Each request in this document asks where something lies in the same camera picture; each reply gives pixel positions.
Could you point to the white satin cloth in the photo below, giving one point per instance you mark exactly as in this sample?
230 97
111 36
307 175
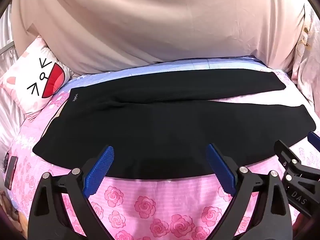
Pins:
7 62

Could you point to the dark flat device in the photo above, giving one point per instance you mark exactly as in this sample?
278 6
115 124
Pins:
10 171

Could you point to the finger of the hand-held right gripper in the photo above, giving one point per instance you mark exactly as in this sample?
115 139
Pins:
314 139
287 155

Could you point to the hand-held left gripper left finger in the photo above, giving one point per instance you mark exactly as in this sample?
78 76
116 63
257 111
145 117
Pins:
98 170

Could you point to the cartoon face pillow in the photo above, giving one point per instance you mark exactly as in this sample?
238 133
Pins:
37 77

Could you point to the pink rose-print quilt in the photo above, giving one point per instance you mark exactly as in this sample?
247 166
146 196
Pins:
155 205

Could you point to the pale floral cloth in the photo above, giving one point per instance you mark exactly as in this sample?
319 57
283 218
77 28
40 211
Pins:
308 55

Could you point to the beige bed sheet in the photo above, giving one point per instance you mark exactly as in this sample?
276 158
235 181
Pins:
160 22

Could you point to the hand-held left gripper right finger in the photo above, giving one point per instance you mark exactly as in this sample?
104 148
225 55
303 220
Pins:
221 166

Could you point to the black pants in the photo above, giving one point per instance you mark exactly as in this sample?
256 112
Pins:
160 125

